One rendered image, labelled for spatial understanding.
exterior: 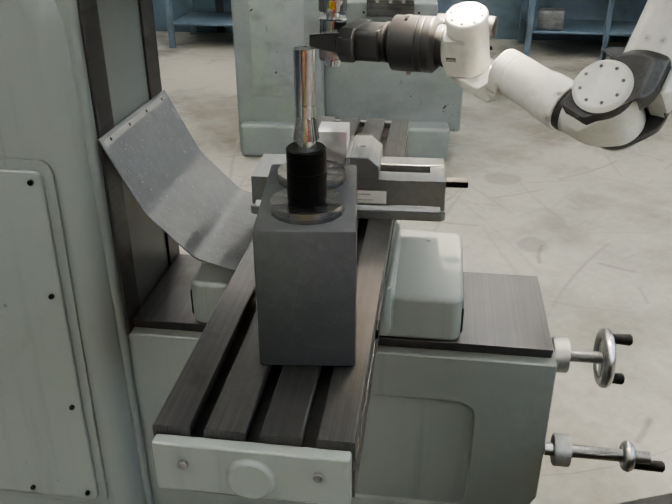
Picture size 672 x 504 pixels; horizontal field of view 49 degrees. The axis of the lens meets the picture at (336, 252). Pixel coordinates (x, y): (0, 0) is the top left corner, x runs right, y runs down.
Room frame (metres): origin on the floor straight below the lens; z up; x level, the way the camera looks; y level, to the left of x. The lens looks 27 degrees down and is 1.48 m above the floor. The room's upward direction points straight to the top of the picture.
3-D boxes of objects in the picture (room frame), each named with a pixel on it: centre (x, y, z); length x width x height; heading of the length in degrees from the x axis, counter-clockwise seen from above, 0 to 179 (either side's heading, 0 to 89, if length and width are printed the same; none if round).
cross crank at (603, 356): (1.21, -0.49, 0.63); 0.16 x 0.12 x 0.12; 82
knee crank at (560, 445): (1.07, -0.50, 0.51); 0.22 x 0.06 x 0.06; 82
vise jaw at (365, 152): (1.28, -0.05, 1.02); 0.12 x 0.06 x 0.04; 174
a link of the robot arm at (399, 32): (1.24, -0.08, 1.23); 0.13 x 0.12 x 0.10; 158
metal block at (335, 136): (1.29, 0.00, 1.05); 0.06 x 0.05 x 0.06; 174
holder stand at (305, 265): (0.87, 0.03, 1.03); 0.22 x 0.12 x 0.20; 179
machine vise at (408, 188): (1.28, -0.03, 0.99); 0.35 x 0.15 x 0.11; 84
